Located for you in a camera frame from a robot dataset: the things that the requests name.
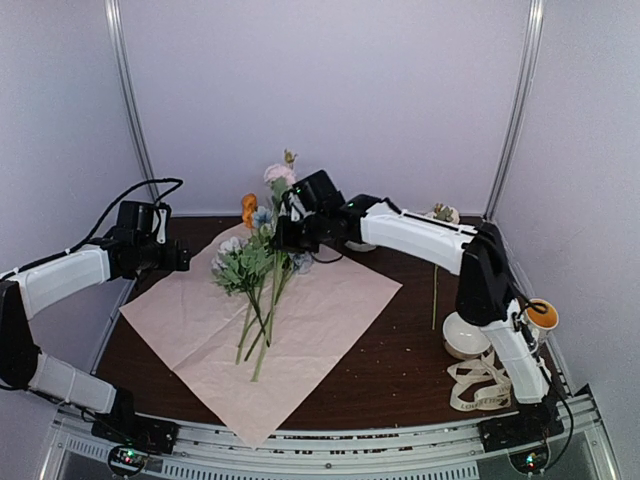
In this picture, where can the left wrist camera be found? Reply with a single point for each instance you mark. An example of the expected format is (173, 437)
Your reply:
(161, 215)

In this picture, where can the round white bowl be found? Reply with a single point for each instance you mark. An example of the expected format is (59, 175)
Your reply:
(462, 340)

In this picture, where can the small scalloped white bowl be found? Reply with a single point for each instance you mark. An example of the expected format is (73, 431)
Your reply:
(359, 247)

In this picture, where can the cream printed ribbon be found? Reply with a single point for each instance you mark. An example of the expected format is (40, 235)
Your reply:
(479, 385)

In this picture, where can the aluminium frame post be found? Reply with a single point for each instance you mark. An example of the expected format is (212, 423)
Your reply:
(526, 73)
(116, 32)

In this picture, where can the white mug yellow inside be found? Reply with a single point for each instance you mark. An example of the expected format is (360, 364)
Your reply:
(542, 318)

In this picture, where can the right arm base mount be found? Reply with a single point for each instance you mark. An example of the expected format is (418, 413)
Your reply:
(515, 431)

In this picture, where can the green leafy flower bunch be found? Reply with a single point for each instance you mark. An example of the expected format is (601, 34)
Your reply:
(241, 267)

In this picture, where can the orange flower stem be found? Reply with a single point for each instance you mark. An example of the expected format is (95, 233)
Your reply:
(249, 205)

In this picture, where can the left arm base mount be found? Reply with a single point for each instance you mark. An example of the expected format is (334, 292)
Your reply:
(149, 435)

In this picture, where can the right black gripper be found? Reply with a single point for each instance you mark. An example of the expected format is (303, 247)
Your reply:
(284, 238)

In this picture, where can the aluminium front rail base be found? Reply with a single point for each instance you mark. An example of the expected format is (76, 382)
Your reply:
(454, 450)

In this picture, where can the pink wrapping paper sheet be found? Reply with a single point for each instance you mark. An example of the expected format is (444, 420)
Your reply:
(213, 344)

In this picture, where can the blue hydrangea flower stem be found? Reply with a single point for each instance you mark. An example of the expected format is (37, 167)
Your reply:
(262, 221)

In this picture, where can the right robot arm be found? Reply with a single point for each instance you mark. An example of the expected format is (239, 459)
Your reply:
(313, 211)

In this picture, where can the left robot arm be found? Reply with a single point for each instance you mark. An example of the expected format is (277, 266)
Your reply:
(137, 244)

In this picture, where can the left aluminium frame post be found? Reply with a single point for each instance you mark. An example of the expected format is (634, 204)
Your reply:
(116, 32)

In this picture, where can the pink peony flower stem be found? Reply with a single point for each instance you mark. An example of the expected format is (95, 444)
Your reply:
(279, 178)

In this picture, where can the right aluminium frame post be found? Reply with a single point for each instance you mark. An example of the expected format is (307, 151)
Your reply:
(526, 73)

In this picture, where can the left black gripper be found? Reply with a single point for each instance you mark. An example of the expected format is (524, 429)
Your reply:
(184, 254)

